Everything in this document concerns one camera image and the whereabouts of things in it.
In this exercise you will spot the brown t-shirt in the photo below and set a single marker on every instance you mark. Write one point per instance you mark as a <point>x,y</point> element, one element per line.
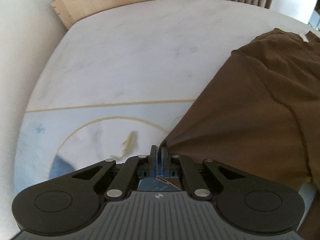
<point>260,112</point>

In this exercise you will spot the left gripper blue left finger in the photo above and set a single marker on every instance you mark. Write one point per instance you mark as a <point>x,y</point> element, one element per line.
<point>130,173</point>

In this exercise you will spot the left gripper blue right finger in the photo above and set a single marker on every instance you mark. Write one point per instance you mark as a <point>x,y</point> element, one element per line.
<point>183,168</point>

